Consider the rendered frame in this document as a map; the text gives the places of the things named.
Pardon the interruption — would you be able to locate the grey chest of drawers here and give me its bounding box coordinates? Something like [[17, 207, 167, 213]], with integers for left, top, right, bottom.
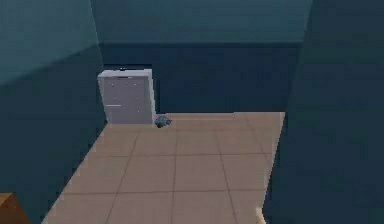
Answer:
[[97, 68, 157, 125]]

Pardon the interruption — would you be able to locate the small blue-grey round object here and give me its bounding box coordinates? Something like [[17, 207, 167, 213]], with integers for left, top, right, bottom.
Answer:
[[154, 115, 173, 129]]

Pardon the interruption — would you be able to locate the brown wooden furniture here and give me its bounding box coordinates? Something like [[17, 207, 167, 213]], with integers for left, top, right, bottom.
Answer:
[[0, 192, 32, 224]]

